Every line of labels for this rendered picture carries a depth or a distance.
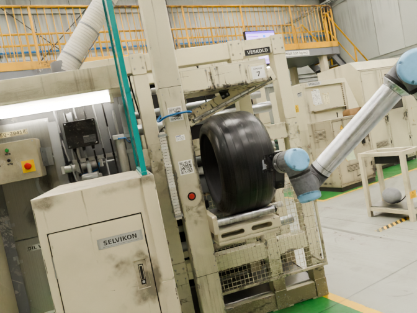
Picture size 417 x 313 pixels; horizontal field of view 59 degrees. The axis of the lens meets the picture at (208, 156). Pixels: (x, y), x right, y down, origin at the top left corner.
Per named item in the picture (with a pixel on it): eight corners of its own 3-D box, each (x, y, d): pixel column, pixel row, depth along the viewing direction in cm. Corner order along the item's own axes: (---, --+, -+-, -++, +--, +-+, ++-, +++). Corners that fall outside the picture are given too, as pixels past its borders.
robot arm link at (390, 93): (409, 47, 139) (296, 176, 165) (412, 43, 128) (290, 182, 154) (435, 65, 137) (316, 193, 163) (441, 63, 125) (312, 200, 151)
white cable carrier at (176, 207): (175, 220, 196) (158, 132, 194) (174, 218, 201) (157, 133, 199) (183, 218, 197) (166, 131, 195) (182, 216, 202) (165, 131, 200)
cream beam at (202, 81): (178, 95, 221) (173, 71, 220) (172, 101, 245) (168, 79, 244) (270, 80, 234) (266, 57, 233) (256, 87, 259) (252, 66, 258)
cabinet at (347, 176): (343, 192, 616) (331, 119, 610) (318, 191, 668) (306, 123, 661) (378, 180, 658) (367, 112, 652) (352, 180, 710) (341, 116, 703)
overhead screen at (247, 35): (251, 66, 576) (244, 31, 573) (249, 66, 580) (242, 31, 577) (280, 63, 604) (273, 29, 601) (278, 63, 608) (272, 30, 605)
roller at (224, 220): (216, 227, 192) (215, 218, 193) (215, 227, 196) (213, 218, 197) (277, 212, 200) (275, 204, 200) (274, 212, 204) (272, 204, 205)
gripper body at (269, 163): (276, 153, 169) (286, 149, 157) (280, 171, 168) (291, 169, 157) (260, 156, 167) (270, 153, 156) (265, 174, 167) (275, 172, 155)
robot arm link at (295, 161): (295, 176, 138) (284, 152, 138) (282, 177, 150) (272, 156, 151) (315, 166, 140) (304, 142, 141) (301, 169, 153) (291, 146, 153)
